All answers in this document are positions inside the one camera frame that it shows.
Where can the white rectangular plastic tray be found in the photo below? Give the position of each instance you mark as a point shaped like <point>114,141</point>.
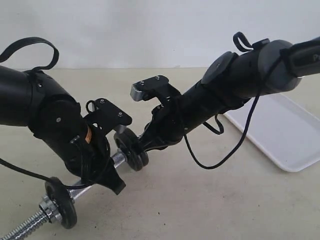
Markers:
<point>285,132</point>

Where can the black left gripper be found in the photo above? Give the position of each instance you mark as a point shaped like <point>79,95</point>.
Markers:
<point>85,152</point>

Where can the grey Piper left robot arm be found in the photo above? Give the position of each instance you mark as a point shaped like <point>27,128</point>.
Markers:
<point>35,100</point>

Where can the black weight plate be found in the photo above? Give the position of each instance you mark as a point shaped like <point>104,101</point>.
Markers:
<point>141,155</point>

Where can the chrome spin-lock collar nut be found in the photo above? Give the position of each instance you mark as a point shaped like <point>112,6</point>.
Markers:
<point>50,209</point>

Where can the black plate with collar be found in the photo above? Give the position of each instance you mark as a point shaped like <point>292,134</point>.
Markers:
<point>57,193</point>

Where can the chrome threaded dumbbell bar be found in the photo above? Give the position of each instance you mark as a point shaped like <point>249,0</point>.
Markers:
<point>38,219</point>

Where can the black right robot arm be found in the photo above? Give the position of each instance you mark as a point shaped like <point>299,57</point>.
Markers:
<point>263,68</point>

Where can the black plate without collar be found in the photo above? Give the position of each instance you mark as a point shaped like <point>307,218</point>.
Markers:
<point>127,142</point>

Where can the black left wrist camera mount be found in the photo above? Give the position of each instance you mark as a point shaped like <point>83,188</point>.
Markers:
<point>107,116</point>

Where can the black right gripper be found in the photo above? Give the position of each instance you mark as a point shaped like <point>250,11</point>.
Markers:
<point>167,127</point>

